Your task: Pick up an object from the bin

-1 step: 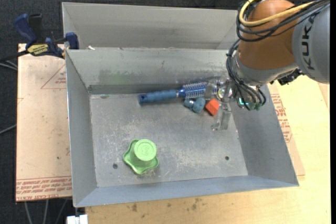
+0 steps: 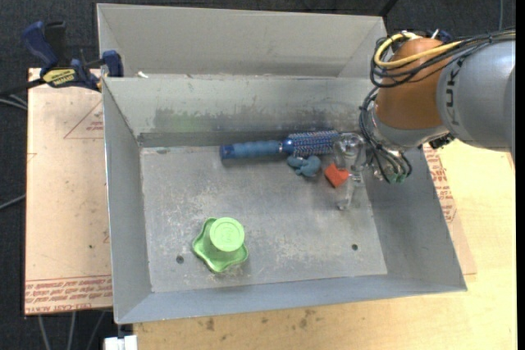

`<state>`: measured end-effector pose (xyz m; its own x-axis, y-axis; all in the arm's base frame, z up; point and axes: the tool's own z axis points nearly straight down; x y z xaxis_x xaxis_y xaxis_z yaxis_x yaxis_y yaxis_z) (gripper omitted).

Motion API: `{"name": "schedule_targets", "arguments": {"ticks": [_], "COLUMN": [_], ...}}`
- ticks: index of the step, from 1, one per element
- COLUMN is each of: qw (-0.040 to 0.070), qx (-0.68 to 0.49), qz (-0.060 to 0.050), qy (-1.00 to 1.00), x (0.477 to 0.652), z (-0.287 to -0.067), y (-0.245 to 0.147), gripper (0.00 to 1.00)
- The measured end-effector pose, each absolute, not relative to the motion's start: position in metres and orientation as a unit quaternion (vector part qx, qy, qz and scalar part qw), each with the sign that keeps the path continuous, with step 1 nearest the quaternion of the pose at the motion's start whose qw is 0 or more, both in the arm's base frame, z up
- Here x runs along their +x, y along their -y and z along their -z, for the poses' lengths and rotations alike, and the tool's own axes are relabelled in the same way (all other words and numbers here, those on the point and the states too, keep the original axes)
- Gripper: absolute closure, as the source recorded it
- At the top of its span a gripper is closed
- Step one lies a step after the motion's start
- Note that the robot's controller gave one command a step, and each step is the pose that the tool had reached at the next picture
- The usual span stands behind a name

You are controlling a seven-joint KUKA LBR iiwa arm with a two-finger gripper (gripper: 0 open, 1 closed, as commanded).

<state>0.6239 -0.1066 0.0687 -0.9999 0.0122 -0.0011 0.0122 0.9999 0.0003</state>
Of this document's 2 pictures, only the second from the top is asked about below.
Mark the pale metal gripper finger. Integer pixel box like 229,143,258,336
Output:
336,176,353,212
351,170,365,208

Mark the red block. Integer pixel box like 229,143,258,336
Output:
323,162,350,189

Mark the clear glass thing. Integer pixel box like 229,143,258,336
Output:
332,132,367,177

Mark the blue-grey toy animal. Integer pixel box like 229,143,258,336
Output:
285,154,322,178

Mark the grey metal bin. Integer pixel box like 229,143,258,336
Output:
96,2,468,325

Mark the blue hairbrush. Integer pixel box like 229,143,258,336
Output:
219,130,344,167

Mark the green plastic cup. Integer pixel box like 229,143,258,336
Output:
191,216,250,275

